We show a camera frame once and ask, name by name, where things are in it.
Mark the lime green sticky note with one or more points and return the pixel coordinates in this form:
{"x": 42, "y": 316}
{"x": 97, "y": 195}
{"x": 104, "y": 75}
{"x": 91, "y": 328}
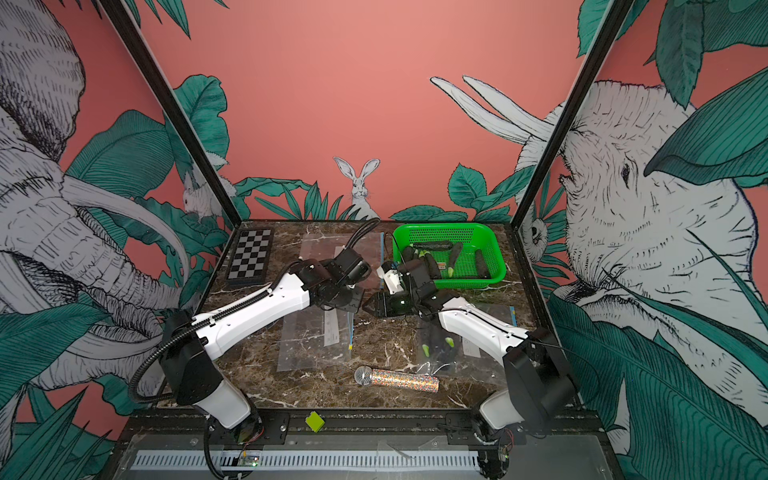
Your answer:
{"x": 315, "y": 422}

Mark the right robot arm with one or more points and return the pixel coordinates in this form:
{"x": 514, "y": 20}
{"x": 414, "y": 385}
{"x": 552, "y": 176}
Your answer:
{"x": 539, "y": 377}

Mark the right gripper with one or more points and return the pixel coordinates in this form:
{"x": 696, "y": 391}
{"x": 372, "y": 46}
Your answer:
{"x": 384, "y": 306}

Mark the right black frame post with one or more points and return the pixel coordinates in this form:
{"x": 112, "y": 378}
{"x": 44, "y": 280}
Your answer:
{"x": 608, "y": 31}

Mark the black frame post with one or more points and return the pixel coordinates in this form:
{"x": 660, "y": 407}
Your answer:
{"x": 124, "y": 24}
{"x": 608, "y": 31}

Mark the sprinkle-filled cylinder tube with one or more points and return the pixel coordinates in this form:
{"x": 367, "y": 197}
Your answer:
{"x": 367, "y": 376}

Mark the black white checkerboard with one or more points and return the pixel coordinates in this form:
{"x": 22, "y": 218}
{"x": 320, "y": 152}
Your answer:
{"x": 250, "y": 257}

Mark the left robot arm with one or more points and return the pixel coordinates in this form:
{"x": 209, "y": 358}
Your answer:
{"x": 189, "y": 363}

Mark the left black frame post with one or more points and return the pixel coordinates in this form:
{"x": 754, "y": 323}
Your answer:
{"x": 124, "y": 24}

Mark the green plastic basket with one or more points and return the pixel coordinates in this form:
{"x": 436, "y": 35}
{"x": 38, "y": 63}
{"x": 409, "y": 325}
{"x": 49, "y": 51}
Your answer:
{"x": 464, "y": 255}

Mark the clear zip-top bag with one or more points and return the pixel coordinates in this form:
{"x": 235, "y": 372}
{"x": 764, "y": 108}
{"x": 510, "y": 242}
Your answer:
{"x": 315, "y": 339}
{"x": 325, "y": 246}
{"x": 466, "y": 360}

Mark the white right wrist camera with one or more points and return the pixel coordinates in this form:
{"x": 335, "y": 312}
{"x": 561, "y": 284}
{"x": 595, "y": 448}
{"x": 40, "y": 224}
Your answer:
{"x": 391, "y": 278}

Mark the white perforated rail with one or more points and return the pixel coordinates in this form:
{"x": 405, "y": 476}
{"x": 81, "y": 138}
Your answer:
{"x": 324, "y": 460}

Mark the dark purple eggplant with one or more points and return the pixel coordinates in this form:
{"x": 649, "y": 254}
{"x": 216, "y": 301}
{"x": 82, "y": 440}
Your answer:
{"x": 426, "y": 339}

